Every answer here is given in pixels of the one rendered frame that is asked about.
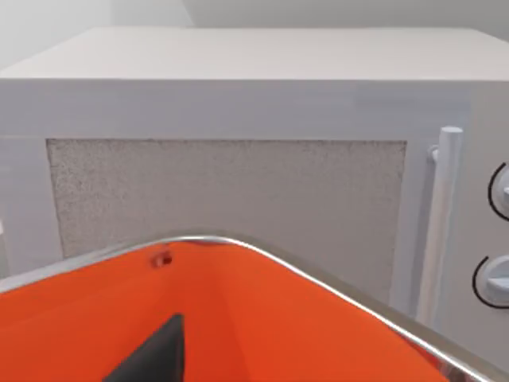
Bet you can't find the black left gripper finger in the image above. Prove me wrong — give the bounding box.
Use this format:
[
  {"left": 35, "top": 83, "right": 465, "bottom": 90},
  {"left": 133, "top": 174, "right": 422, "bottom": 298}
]
[{"left": 102, "top": 313, "right": 186, "bottom": 382}]

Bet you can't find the orange basket with metal rim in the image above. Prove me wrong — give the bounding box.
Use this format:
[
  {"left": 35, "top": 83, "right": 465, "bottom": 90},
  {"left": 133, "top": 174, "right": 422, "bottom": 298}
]
[{"left": 0, "top": 233, "right": 509, "bottom": 382}]

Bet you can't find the microwave door with grey window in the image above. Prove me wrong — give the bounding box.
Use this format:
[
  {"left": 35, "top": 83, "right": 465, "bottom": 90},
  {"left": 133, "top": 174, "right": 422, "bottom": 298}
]
[{"left": 0, "top": 88, "right": 472, "bottom": 331}]

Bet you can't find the pale microwave oven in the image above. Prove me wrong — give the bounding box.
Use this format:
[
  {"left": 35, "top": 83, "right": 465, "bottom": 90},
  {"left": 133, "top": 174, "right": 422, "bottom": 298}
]
[{"left": 0, "top": 25, "right": 509, "bottom": 365}]

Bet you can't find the white microwave knob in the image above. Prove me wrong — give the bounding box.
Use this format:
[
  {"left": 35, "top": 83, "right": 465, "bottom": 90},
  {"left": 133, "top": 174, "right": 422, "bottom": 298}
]
[
  {"left": 488, "top": 162, "right": 509, "bottom": 222},
  {"left": 472, "top": 254, "right": 509, "bottom": 310}
]

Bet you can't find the white microwave door handle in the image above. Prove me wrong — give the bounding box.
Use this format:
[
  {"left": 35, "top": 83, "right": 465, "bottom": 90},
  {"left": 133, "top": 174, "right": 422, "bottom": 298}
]
[{"left": 415, "top": 126, "right": 464, "bottom": 335}]

